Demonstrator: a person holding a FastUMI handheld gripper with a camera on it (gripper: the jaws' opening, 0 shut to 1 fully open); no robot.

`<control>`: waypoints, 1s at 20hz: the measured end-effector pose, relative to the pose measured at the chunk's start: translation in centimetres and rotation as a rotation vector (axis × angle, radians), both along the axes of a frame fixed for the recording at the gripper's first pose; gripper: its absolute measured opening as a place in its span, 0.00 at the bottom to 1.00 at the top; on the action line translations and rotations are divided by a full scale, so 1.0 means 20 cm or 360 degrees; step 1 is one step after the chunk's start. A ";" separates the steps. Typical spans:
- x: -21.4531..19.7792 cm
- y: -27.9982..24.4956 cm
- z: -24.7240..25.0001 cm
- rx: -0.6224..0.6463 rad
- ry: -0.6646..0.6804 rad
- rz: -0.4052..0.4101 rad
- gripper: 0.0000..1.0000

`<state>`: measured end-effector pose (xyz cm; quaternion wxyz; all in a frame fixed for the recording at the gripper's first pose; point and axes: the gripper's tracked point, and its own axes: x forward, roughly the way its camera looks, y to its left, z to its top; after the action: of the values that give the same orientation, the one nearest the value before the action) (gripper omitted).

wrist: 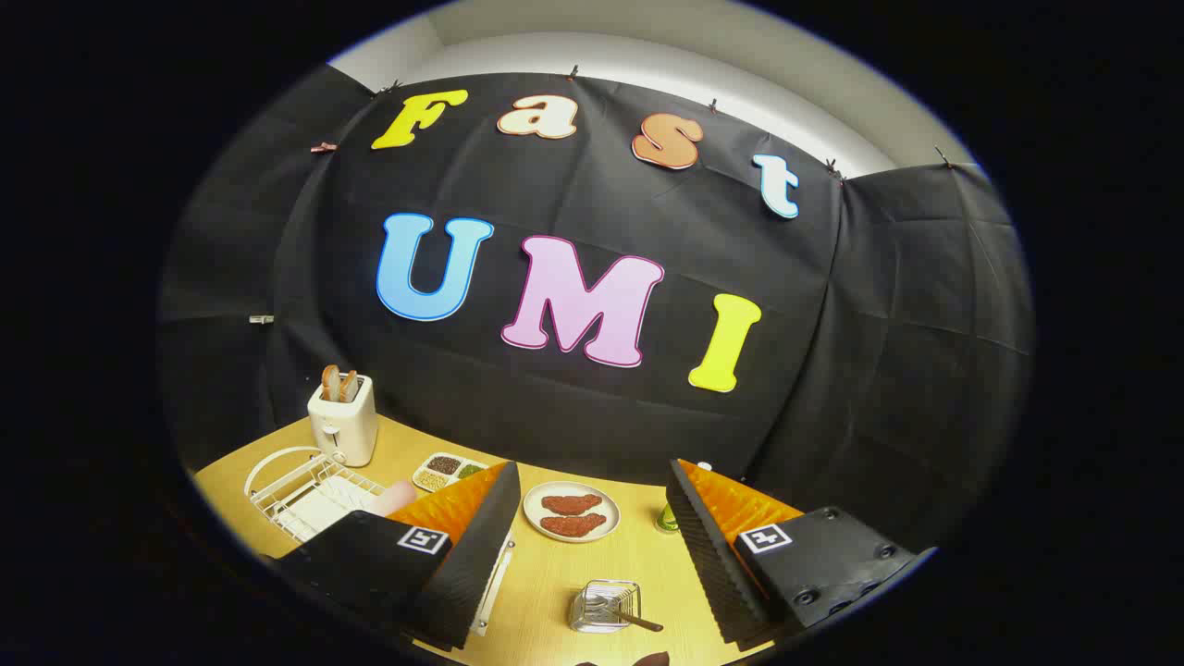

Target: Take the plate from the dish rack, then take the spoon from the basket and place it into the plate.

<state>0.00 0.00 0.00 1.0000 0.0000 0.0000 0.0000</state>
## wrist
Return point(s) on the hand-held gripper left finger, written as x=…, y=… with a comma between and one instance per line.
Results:
x=481, y=555

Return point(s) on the black backdrop cloth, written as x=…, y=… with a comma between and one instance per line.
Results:
x=832, y=370

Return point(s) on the green label drink bottle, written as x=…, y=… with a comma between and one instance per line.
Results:
x=665, y=520

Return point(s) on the white divided dish with beans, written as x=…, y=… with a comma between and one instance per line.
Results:
x=444, y=470

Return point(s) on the white plate with meat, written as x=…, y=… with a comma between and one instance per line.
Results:
x=571, y=532

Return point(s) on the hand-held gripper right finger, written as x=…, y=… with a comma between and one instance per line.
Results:
x=712, y=564

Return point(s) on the pink plate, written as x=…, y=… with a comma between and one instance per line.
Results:
x=393, y=499

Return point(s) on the red meat piece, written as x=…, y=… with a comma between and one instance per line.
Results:
x=573, y=525
x=571, y=504

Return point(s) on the white toaster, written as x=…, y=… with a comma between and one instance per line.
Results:
x=347, y=427

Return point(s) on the toast bread slice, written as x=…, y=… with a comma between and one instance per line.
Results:
x=348, y=386
x=330, y=382

